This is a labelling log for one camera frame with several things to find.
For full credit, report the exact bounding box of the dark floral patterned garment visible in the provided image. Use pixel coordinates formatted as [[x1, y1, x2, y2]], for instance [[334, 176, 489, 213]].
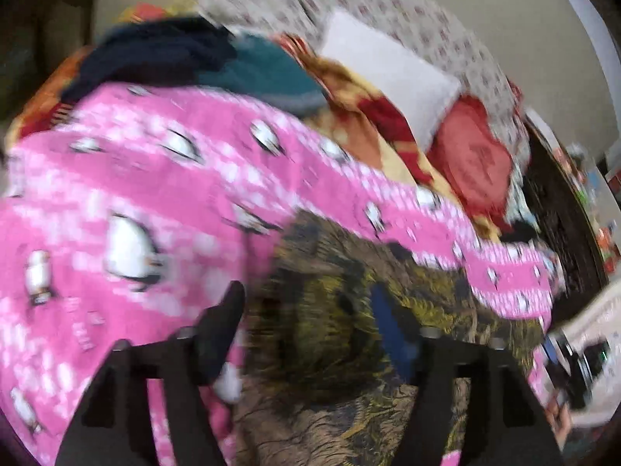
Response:
[[235, 212, 543, 465]]

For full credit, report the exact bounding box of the dark navy clothes pile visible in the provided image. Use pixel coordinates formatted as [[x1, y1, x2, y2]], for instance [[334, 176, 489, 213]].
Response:
[[61, 16, 237, 104]]

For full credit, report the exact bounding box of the light blue floral cloth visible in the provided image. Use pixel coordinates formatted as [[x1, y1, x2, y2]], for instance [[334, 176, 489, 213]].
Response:
[[504, 164, 540, 233]]

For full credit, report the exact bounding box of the dark wooden cabinet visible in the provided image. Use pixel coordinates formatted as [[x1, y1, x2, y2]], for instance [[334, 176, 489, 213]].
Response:
[[522, 121, 608, 325]]

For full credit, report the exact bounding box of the pink penguin blanket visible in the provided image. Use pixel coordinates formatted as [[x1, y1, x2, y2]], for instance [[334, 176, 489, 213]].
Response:
[[1, 84, 557, 465]]

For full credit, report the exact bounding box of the red heart-shaped cushion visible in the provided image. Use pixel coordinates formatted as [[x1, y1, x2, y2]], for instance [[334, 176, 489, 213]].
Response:
[[426, 96, 513, 230]]

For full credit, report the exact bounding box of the white square pillow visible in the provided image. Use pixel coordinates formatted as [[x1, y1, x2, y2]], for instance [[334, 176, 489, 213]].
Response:
[[320, 9, 462, 150]]

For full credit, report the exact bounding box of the red yellow patterned blanket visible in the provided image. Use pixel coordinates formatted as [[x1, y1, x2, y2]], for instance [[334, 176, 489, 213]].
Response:
[[270, 33, 503, 244]]

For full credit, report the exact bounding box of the teal folded garment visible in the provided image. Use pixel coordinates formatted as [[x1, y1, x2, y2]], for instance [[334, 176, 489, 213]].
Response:
[[196, 35, 328, 118]]

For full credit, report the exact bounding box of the dark wooden side table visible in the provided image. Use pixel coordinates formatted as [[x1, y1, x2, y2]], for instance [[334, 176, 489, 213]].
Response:
[[1, 0, 95, 120]]

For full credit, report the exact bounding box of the floral grey quilt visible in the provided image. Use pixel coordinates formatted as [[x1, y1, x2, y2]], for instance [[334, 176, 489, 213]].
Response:
[[198, 0, 529, 161]]

